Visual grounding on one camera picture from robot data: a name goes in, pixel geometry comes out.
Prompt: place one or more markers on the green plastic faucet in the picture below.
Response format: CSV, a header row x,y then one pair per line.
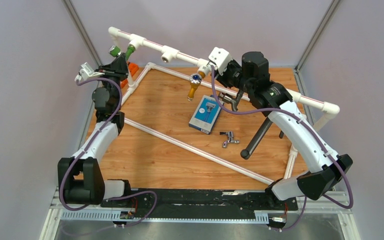
x,y
115,51

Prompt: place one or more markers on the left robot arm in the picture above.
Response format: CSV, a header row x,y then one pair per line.
x,y
80,180

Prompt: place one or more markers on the chrome metal faucet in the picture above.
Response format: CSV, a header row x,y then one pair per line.
x,y
230,138

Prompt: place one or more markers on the dark grey short faucet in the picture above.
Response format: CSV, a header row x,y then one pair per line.
x,y
229,99

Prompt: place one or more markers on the blue razor box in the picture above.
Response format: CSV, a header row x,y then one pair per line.
x,y
205,115

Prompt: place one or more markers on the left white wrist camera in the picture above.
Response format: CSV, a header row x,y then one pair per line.
x,y
86,72

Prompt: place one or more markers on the white PVC pipe frame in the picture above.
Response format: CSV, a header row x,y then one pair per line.
x,y
329,110

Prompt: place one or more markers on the aluminium frame rail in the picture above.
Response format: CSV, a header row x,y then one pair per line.
x,y
273,220

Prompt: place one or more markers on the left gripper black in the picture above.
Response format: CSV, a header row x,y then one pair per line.
x,y
118,70

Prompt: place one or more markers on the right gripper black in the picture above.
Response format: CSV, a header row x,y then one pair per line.
x,y
221,78

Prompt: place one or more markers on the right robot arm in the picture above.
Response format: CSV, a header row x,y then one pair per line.
x,y
325,166

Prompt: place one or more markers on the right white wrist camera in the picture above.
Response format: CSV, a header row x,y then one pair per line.
x,y
219,58

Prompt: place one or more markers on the dark grey long faucet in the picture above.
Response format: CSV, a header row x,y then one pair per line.
x,y
255,141

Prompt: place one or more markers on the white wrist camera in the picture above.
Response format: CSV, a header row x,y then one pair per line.
x,y
219,58
86,72

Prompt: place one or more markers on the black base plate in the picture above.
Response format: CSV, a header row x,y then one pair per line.
x,y
199,203

